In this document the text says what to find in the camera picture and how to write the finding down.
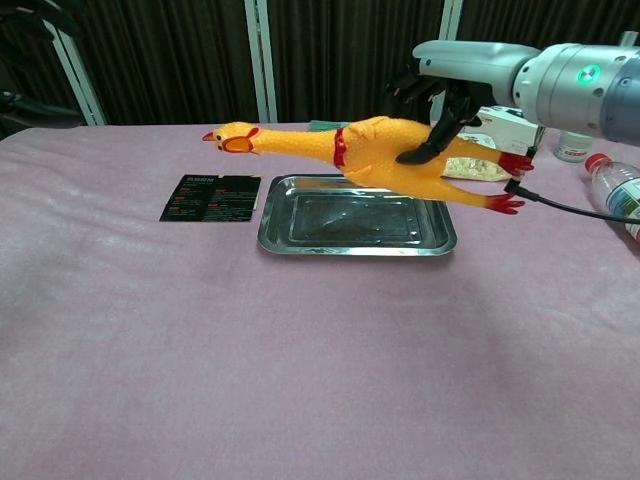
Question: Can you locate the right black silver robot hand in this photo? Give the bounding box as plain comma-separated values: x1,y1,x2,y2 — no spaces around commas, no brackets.
384,39,542,166

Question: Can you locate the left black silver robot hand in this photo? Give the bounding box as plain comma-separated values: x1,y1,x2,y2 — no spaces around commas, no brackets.
0,0,84,124

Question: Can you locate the yellow rubber chicken toy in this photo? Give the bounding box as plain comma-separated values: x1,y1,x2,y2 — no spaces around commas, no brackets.
201,115,535,216

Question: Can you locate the stainless steel rectangular tray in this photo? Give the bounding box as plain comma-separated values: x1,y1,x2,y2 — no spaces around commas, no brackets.
256,173,458,258

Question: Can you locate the white product box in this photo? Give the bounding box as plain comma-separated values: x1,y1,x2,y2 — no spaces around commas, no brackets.
464,105,546,156

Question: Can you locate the clear bag of yellow snacks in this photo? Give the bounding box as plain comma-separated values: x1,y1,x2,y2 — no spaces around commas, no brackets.
442,154,511,181

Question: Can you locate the small white jar grey lid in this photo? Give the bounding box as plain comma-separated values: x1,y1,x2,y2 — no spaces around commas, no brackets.
555,130,591,163

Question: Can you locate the black pleated curtain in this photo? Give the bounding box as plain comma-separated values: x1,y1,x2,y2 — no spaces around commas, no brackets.
0,0,640,141

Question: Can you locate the teal dustpan with brush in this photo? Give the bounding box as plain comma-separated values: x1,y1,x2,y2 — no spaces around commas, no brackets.
307,119,351,133

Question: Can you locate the clear water bottle red label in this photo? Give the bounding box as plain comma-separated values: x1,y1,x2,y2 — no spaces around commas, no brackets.
584,152,640,244

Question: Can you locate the black printed card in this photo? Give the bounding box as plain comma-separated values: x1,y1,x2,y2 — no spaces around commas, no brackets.
158,173,263,223

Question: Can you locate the pink table cloth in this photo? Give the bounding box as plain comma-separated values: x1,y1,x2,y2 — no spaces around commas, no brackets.
0,122,640,480

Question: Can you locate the grey aluminium partition post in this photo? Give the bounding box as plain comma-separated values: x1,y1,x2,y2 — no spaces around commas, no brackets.
243,0,279,124
47,19,107,127
441,0,464,46

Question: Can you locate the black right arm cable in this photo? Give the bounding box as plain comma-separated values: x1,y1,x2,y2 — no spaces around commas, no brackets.
504,142,640,225

